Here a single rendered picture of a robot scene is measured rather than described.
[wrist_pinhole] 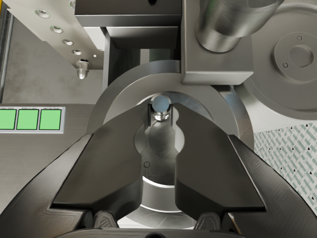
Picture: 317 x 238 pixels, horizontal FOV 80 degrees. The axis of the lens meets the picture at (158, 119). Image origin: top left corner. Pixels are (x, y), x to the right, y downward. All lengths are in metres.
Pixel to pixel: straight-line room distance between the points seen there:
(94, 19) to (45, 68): 1.93
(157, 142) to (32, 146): 0.48
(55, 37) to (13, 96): 1.74
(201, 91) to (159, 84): 0.04
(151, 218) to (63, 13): 0.35
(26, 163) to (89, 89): 1.33
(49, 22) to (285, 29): 0.38
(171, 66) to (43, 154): 0.46
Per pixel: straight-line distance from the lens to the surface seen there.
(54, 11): 0.41
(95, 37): 0.22
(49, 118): 0.57
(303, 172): 0.32
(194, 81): 0.16
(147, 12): 0.18
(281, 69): 0.21
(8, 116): 0.64
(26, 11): 0.43
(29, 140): 0.60
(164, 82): 0.17
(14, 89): 2.21
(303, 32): 0.23
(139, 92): 0.17
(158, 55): 0.56
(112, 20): 0.19
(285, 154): 0.34
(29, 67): 2.21
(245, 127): 0.18
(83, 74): 0.56
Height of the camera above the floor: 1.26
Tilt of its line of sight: 9 degrees down
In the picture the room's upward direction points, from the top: 179 degrees counter-clockwise
